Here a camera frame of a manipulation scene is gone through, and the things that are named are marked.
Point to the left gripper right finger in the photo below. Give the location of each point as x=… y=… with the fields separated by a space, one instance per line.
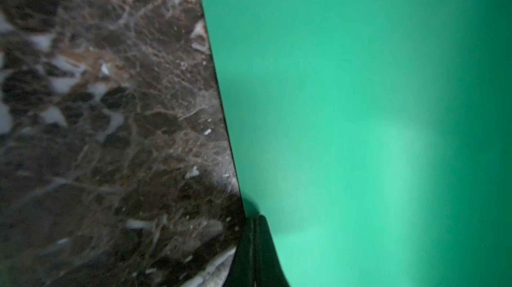
x=268 y=271

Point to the green rectangular paper sheet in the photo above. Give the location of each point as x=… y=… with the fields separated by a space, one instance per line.
x=374 y=135

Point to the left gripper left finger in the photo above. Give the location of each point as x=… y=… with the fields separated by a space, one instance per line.
x=242 y=270

